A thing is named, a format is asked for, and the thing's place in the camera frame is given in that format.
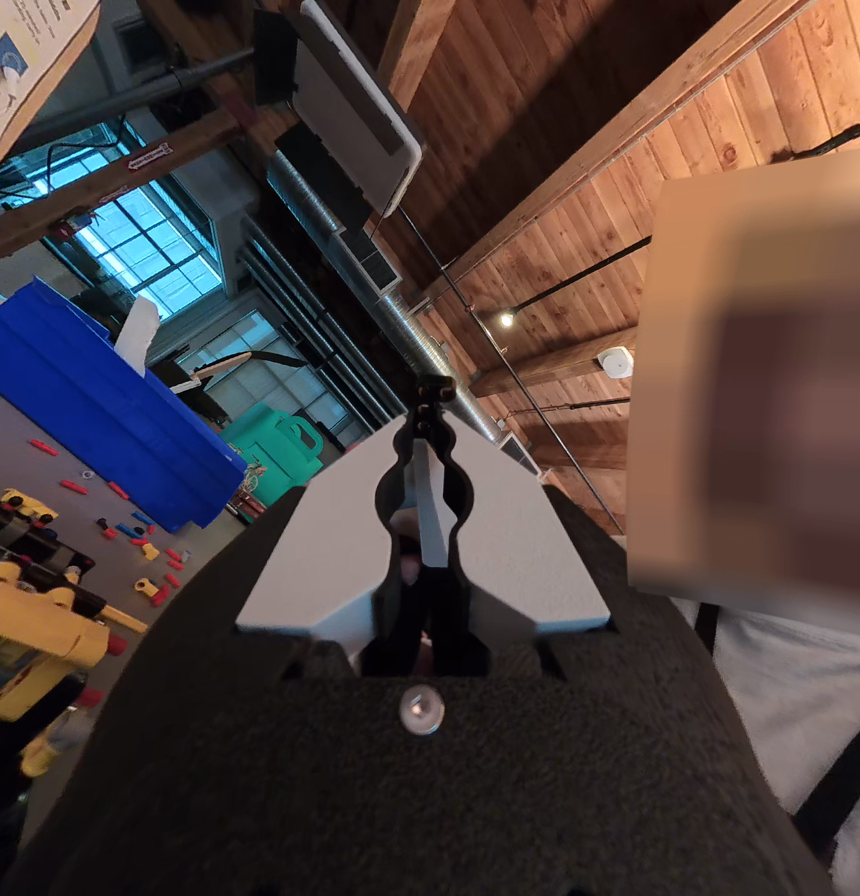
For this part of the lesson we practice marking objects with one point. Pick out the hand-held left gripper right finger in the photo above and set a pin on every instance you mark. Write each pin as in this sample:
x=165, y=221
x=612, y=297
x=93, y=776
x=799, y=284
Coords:
x=528, y=560

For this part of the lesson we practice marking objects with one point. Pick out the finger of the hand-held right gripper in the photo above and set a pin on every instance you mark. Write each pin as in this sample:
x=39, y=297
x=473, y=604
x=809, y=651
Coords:
x=433, y=518

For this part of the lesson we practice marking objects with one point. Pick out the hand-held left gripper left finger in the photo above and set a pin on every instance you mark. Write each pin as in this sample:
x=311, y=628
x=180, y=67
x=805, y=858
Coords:
x=325, y=560

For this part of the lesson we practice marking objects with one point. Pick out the black lego connector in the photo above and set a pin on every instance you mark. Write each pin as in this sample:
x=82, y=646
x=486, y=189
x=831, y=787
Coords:
x=430, y=413

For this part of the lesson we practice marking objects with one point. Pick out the lego car model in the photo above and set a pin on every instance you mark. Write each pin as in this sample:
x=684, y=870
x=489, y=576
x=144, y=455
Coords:
x=45, y=630

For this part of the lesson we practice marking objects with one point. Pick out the scattered small lego pieces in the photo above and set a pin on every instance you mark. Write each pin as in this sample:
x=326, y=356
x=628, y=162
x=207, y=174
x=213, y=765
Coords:
x=43, y=446

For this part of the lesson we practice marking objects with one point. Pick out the teal container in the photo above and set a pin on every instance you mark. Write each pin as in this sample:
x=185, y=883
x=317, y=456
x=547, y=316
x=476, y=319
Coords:
x=276, y=455

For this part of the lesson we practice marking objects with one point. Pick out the ceiling spotlight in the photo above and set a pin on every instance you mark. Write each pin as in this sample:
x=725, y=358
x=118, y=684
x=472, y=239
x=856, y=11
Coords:
x=506, y=319

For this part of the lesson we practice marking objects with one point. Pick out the white ceiling sensor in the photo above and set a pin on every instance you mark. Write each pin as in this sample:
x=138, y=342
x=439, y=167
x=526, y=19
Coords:
x=616, y=362

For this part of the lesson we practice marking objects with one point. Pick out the desk lamp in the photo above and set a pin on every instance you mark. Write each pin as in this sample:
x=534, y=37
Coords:
x=227, y=364

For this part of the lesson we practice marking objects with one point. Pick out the air vent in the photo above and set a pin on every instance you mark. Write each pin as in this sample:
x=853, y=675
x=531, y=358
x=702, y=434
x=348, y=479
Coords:
x=370, y=259

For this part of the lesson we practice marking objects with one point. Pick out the blue plastic bin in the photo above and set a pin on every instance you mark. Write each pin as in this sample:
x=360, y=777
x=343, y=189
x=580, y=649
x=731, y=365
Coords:
x=87, y=392

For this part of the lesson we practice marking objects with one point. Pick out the white paper slip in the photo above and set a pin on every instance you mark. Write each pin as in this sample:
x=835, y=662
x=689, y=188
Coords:
x=137, y=332

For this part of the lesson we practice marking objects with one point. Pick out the ceiling light panel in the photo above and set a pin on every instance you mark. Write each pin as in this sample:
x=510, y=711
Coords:
x=353, y=105

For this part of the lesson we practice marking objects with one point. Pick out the printed instruction sheet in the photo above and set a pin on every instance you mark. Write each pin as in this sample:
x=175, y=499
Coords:
x=10, y=42

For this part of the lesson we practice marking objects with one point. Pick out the metal air duct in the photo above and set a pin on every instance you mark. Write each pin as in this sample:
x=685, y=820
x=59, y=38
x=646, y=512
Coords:
x=409, y=329

